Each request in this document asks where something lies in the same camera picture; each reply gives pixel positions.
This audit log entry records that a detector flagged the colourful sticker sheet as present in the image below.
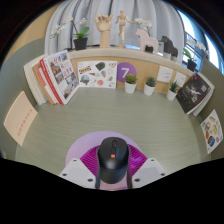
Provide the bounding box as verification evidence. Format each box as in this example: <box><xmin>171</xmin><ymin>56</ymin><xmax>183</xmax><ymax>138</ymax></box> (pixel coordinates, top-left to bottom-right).
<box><xmin>199</xmin><ymin>108</ymin><xmax>224</xmax><ymax>155</ymax></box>

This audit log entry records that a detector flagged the small plant in white pot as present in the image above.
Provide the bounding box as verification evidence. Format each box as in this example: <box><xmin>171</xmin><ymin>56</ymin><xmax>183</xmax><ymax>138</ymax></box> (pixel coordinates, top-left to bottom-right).
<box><xmin>143</xmin><ymin>76</ymin><xmax>157</xmax><ymax>97</ymax></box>
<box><xmin>124</xmin><ymin>73</ymin><xmax>138</xmax><ymax>95</ymax></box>
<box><xmin>166</xmin><ymin>80</ymin><xmax>180</xmax><ymax>102</ymax></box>

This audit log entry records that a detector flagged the white sticker collage card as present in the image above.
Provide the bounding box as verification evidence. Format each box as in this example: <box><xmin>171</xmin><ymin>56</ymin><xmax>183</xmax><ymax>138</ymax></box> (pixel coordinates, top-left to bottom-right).
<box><xmin>77</xmin><ymin>60</ymin><xmax>118</xmax><ymax>90</ymax></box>

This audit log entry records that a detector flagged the black computer mouse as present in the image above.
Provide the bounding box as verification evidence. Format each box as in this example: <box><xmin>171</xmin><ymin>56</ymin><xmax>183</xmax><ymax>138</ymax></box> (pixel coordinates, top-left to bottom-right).
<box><xmin>96</xmin><ymin>136</ymin><xmax>131</xmax><ymax>184</ymax></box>

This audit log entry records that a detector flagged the large red photo-cover book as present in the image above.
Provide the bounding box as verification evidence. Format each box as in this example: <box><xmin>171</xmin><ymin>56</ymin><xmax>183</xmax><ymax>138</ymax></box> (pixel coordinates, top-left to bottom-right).
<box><xmin>39</xmin><ymin>49</ymin><xmax>80</xmax><ymax>105</ymax></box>

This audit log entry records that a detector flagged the purple round mouse pad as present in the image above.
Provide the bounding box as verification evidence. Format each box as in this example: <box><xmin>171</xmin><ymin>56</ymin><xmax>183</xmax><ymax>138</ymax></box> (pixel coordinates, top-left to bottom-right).
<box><xmin>64</xmin><ymin>130</ymin><xmax>143</xmax><ymax>192</ymax></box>

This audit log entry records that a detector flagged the white orchid in black pot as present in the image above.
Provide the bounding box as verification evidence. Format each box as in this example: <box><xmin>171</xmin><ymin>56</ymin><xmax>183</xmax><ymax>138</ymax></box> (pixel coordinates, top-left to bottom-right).
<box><xmin>49</xmin><ymin>16</ymin><xmax>90</xmax><ymax>52</ymax></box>

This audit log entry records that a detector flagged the grey pleated curtain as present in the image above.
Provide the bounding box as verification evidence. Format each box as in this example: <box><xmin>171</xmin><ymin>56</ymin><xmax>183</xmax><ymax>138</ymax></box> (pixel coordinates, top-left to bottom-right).
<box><xmin>44</xmin><ymin>0</ymin><xmax>186</xmax><ymax>53</ymax></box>

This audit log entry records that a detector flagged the wooden hand model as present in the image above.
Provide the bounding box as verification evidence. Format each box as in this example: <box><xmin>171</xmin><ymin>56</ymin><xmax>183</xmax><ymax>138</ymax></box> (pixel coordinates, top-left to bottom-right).
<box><xmin>94</xmin><ymin>12</ymin><xmax>114</xmax><ymax>49</ymax></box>

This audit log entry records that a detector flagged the black wooden horse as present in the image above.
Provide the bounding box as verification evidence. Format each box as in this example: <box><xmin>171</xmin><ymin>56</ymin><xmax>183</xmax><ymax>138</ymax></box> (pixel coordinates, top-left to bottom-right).
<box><xmin>159</xmin><ymin>35</ymin><xmax>179</xmax><ymax>62</ymax></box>

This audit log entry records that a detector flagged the white wall socket plate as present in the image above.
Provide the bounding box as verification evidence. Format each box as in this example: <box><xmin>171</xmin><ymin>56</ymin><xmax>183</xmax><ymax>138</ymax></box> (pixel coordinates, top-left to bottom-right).
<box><xmin>173</xmin><ymin>71</ymin><xmax>188</xmax><ymax>88</ymax></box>
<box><xmin>156</xmin><ymin>65</ymin><xmax>174</xmax><ymax>84</ymax></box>

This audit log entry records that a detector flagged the pink wooden horse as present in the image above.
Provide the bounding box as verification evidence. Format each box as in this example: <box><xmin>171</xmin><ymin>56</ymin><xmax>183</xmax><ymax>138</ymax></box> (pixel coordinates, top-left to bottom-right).
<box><xmin>134</xmin><ymin>28</ymin><xmax>160</xmax><ymax>54</ymax></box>

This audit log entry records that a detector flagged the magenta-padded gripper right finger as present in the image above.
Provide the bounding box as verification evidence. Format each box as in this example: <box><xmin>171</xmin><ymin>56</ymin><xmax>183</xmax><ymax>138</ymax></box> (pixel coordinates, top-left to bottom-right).
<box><xmin>126</xmin><ymin>143</ymin><xmax>168</xmax><ymax>190</ymax></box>

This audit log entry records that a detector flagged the black cover magazine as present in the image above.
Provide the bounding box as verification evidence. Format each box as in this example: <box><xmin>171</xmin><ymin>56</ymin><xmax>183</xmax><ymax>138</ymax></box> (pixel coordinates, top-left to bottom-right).
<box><xmin>175</xmin><ymin>73</ymin><xmax>212</xmax><ymax>115</ymax></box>

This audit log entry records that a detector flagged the small red-spined book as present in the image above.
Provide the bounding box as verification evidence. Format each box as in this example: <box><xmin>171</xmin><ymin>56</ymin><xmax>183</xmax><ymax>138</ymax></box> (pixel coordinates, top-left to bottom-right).
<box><xmin>36</xmin><ymin>66</ymin><xmax>59</xmax><ymax>105</ymax></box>

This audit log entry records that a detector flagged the wooden artist mannequin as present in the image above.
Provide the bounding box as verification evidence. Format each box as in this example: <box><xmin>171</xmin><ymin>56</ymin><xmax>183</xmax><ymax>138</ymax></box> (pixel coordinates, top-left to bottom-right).
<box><xmin>114</xmin><ymin>9</ymin><xmax>137</xmax><ymax>49</ymax></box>

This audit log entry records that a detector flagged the thick white book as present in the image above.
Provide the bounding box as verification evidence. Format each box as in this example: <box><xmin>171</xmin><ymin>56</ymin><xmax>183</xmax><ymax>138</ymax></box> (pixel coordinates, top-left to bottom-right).
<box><xmin>23</xmin><ymin>54</ymin><xmax>49</xmax><ymax>106</ymax></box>

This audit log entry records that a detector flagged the purple round number sign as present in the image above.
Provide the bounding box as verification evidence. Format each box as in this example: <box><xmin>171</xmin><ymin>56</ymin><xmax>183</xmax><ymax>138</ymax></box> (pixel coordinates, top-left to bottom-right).
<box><xmin>116</xmin><ymin>61</ymin><xmax>138</xmax><ymax>84</ymax></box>

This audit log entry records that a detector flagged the white orchid in dark pot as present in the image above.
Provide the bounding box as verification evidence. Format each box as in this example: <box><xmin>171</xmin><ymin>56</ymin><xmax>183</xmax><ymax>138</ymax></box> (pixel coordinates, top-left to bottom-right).
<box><xmin>182</xmin><ymin>39</ymin><xmax>201</xmax><ymax>73</ymax></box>
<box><xmin>134</xmin><ymin>18</ymin><xmax>154</xmax><ymax>54</ymax></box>

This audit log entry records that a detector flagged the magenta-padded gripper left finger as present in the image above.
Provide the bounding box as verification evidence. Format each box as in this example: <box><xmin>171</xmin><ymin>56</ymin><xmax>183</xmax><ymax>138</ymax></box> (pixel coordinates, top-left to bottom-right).
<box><xmin>58</xmin><ymin>143</ymin><xmax>101</xmax><ymax>190</ymax></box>

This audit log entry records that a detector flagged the beige paperback book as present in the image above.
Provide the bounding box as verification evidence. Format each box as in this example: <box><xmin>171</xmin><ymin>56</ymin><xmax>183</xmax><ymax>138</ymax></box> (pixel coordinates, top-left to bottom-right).
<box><xmin>3</xmin><ymin>90</ymin><xmax>39</xmax><ymax>148</ymax></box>

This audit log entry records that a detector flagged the brown kraft book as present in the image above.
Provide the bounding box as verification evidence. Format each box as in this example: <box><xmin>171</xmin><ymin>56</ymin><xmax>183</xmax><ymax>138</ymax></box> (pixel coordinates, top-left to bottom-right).
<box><xmin>31</xmin><ymin>61</ymin><xmax>57</xmax><ymax>105</ymax></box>

